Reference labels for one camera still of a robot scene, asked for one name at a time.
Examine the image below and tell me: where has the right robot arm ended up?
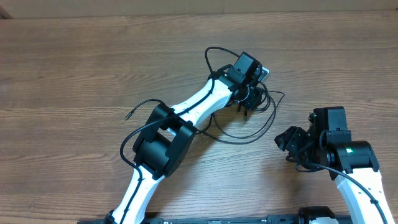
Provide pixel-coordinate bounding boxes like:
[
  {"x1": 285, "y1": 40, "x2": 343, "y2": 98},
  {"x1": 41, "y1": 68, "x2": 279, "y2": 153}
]
[{"x1": 274, "y1": 106, "x2": 394, "y2": 223}]

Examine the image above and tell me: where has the black USB cable bundle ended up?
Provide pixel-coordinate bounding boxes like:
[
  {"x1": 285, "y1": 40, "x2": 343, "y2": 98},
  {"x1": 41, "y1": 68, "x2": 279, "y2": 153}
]
[{"x1": 124, "y1": 81, "x2": 285, "y2": 146}]

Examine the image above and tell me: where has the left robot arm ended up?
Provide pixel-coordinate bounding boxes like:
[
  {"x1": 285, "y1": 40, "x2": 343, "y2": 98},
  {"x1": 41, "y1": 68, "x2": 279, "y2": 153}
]
[{"x1": 104, "y1": 52, "x2": 269, "y2": 223}]

